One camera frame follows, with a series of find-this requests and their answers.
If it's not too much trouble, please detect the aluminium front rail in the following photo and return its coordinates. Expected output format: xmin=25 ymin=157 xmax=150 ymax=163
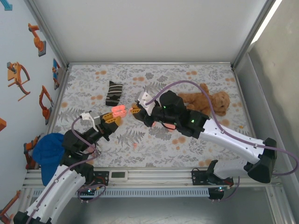
xmin=22 ymin=167 xmax=281 ymax=189

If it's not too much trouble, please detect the black striped sock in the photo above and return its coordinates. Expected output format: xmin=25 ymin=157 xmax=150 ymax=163
xmin=105 ymin=80 xmax=124 ymax=107

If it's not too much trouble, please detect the orange claw wall sticker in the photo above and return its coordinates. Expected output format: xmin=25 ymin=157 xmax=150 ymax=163
xmin=7 ymin=62 xmax=31 ymax=102

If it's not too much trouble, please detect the aluminium frame post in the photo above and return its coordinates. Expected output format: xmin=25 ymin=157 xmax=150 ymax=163
xmin=231 ymin=0 xmax=278 ymax=68
xmin=23 ymin=0 xmax=70 ymax=68

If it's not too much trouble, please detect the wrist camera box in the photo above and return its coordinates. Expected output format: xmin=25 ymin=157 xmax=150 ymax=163
xmin=135 ymin=91 xmax=157 ymax=113
xmin=80 ymin=111 xmax=101 ymax=132

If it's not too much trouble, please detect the floral patterned table cover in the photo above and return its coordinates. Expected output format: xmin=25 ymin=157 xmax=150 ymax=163
xmin=48 ymin=64 xmax=257 ymax=168

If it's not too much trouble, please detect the brown plush teddy bear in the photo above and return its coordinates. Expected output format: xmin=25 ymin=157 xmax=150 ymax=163
xmin=178 ymin=83 xmax=231 ymax=117

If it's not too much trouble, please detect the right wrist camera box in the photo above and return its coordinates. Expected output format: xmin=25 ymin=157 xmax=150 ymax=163
xmin=135 ymin=91 xmax=157 ymax=113

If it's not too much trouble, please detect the blue conveyor wall sticker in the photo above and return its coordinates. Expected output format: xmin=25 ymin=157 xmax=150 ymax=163
xmin=51 ymin=58 xmax=61 ymax=91

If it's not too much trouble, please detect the orange machine wall sticker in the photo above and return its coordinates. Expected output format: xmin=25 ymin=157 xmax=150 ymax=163
xmin=23 ymin=133 xmax=45 ymax=170
xmin=0 ymin=190 xmax=21 ymax=224

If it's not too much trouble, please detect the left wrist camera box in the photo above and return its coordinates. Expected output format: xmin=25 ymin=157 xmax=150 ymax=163
xmin=80 ymin=111 xmax=101 ymax=132

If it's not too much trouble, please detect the blue cloth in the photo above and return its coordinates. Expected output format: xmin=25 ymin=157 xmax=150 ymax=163
xmin=32 ymin=133 xmax=66 ymax=186

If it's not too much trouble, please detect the white digital display unit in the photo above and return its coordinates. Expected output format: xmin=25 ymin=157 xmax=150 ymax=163
xmin=110 ymin=169 xmax=128 ymax=182

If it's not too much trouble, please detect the pink earbuds charging case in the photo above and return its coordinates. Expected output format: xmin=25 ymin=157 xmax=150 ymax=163
xmin=151 ymin=120 xmax=178 ymax=132
xmin=111 ymin=105 xmax=128 ymax=117

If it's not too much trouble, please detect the white slotted cable duct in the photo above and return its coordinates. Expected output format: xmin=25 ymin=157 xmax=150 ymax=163
xmin=32 ymin=188 xmax=210 ymax=198

